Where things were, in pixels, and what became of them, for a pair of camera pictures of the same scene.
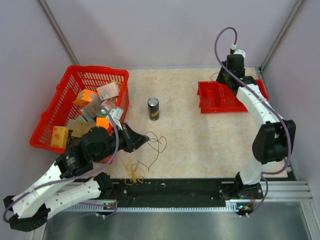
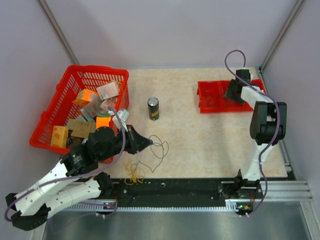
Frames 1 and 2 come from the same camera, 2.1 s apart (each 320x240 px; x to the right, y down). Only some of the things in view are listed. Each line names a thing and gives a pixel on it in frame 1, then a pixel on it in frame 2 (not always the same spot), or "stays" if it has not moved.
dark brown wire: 157,150 to 153,154
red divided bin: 214,97 stays
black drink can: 153,105 stays
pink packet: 108,91 stays
